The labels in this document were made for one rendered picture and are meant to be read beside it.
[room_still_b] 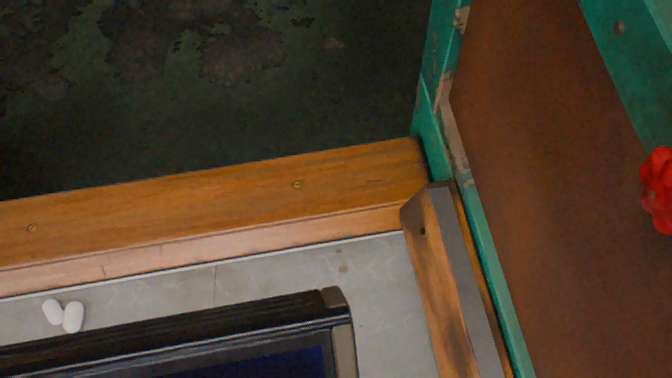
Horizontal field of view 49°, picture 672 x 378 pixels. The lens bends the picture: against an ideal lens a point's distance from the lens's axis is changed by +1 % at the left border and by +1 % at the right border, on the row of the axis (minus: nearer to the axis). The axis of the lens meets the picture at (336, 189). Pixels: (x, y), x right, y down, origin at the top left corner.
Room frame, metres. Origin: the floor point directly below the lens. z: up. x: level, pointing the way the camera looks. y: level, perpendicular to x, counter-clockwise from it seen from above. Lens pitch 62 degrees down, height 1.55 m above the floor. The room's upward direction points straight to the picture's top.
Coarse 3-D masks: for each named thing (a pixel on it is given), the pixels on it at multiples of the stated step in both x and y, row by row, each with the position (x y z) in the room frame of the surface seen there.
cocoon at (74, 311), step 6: (66, 306) 0.27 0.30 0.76; (72, 306) 0.27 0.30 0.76; (78, 306) 0.27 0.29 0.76; (66, 312) 0.26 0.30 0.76; (72, 312) 0.26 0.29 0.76; (78, 312) 0.26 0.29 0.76; (66, 318) 0.26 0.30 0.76; (72, 318) 0.26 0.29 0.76; (78, 318) 0.26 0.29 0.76; (66, 324) 0.25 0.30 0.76; (72, 324) 0.25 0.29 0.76; (78, 324) 0.25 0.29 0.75; (66, 330) 0.24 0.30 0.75; (72, 330) 0.24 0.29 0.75
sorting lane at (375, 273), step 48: (384, 240) 0.36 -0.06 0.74; (96, 288) 0.30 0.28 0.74; (144, 288) 0.30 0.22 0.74; (192, 288) 0.30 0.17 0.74; (240, 288) 0.30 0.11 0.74; (288, 288) 0.30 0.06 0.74; (384, 288) 0.30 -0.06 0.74; (0, 336) 0.24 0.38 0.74; (48, 336) 0.24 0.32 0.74; (384, 336) 0.24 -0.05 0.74
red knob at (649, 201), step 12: (660, 156) 0.17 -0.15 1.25; (648, 168) 0.18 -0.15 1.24; (660, 168) 0.17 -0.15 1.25; (648, 180) 0.17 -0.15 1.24; (660, 180) 0.16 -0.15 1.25; (648, 192) 0.16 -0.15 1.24; (660, 192) 0.16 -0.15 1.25; (648, 204) 0.16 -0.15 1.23; (660, 204) 0.15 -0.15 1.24; (660, 216) 0.15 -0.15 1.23; (660, 228) 0.15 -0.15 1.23
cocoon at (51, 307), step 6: (48, 300) 0.28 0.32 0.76; (54, 300) 0.28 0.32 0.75; (42, 306) 0.27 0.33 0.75; (48, 306) 0.27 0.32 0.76; (54, 306) 0.27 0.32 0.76; (60, 306) 0.27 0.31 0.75; (48, 312) 0.26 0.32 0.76; (54, 312) 0.26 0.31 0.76; (60, 312) 0.26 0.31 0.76; (48, 318) 0.26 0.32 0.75; (54, 318) 0.26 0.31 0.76; (60, 318) 0.26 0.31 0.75
